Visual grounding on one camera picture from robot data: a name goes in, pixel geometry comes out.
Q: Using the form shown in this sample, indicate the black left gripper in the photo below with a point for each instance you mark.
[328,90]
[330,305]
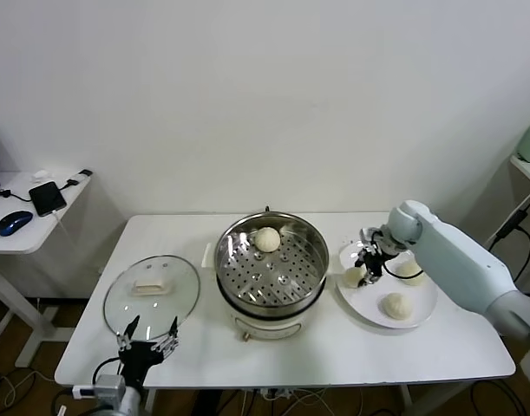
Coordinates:
[136,357]

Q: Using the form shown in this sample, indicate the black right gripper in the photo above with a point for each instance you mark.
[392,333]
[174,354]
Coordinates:
[375,260]

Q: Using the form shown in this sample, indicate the white steamed baozi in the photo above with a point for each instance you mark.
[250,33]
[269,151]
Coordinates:
[350,277]
[410,272]
[395,307]
[266,239]

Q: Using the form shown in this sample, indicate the glass pot lid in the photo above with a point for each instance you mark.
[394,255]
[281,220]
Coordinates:
[173,277]

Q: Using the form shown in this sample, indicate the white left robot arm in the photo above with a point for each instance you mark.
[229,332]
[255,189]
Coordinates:
[128,403]

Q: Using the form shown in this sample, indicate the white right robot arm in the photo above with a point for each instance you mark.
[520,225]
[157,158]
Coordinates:
[455,255]

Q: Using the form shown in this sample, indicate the stainless steel steamer basket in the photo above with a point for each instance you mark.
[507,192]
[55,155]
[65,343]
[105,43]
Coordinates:
[243,277]

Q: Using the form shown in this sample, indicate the white round plate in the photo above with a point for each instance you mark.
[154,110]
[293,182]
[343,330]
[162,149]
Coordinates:
[364,305]

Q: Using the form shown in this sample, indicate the white table leg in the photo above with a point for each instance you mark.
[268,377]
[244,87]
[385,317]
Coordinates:
[406,396]
[151,401]

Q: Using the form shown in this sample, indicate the white electric cooking pot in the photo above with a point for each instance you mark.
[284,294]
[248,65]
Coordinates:
[269,327]

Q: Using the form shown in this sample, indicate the white power strip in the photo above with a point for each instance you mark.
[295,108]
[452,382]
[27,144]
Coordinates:
[275,393]

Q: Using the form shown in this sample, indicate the white side desk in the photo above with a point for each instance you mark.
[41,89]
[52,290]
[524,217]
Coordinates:
[21,242]
[527,169]

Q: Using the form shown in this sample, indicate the black smartphone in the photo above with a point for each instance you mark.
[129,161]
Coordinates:
[47,198]

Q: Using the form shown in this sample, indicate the black usb adapter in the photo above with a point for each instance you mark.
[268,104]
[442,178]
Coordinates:
[84,173]

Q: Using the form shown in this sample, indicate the blue computer mouse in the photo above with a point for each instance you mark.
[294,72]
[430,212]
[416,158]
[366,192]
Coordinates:
[13,222]

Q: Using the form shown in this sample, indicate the white earbuds case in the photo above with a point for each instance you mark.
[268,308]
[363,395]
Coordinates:
[39,175]

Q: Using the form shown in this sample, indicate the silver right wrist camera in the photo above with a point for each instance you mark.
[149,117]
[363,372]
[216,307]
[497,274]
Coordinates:
[373,234]

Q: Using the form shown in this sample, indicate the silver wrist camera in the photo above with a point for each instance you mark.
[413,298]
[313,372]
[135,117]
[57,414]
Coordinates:
[373,234]
[110,385]

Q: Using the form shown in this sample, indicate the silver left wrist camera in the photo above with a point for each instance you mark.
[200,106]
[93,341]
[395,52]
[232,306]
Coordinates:
[110,385]

